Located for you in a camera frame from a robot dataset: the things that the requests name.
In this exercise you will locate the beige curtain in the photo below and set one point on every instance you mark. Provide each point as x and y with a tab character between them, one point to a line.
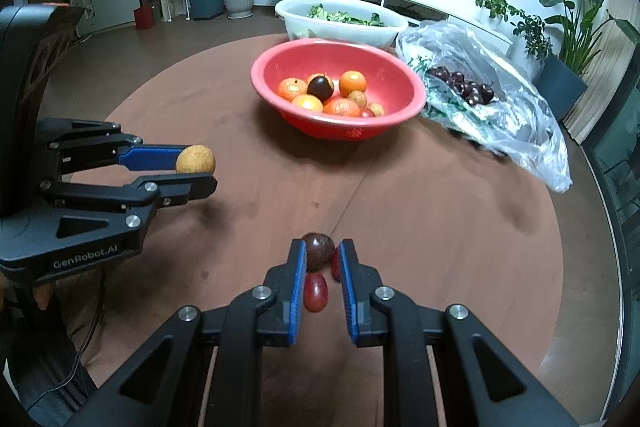
600	107

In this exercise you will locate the tan longan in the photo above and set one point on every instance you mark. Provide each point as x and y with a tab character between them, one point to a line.
357	98
195	159
376	109

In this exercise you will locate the person's left hand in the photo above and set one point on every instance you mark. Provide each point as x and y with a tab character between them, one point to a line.
43	294

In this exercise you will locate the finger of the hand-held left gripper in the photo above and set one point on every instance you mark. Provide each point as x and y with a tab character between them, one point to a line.
150	158
165	192

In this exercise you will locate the orange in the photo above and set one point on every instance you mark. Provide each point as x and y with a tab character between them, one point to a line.
288	88
307	104
342	108
353	83

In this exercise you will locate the pile of leafy greens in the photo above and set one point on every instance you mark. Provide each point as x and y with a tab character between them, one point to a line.
345	16

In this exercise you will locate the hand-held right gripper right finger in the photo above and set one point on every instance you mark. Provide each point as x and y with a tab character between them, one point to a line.
348	292

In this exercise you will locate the red bin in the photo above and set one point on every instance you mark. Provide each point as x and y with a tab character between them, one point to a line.
145	18

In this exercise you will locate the glass sliding door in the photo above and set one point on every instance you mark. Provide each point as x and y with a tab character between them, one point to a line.
620	187

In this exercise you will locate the red plastic basin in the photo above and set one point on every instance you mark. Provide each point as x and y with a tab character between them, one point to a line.
320	127

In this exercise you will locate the large-leaf plant blue pot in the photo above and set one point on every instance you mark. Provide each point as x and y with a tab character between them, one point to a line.
562	89

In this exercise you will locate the pile of dark cherries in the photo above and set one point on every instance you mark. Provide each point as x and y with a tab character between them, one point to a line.
465	89

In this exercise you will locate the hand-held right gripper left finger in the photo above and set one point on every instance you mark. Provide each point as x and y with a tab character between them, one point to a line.
297	292

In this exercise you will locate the small plant in white pot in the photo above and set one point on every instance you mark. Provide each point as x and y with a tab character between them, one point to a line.
492	4

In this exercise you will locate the white plastic basin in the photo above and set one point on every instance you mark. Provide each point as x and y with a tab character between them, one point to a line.
320	29

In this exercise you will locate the red cherry tomato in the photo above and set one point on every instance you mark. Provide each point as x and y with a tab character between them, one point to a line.
335	267
366	112
316	293

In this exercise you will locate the clear plastic bag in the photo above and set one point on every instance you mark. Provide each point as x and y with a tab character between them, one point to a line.
520	127

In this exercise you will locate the bushy plant tall white pot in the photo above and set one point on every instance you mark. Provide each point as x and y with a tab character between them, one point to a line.
532	32

